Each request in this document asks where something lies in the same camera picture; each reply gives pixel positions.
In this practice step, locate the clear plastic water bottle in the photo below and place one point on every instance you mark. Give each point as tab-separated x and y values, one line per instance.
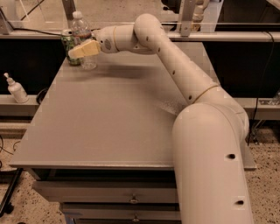
81	32

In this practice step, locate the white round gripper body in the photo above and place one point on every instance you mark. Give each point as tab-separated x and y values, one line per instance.
105	40

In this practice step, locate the lower drawer with knob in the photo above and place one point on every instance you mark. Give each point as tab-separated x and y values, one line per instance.
121	211

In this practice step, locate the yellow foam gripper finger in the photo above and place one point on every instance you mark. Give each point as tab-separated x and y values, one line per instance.
86	48

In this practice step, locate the white pump lotion bottle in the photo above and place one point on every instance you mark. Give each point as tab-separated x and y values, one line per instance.
16	90

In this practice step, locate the green soda can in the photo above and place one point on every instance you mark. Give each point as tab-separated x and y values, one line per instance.
68	43

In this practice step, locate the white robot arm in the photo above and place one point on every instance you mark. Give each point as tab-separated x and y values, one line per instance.
207	135

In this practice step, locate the drawer with knob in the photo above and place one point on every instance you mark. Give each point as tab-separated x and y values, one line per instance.
121	211
106	192

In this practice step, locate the black stand leg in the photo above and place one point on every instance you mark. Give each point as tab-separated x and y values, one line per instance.
10	178

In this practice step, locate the upper drawer with knob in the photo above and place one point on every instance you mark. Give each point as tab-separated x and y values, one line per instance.
106	192

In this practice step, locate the grey drawer cabinet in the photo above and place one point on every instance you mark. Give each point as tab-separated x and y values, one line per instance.
113	124

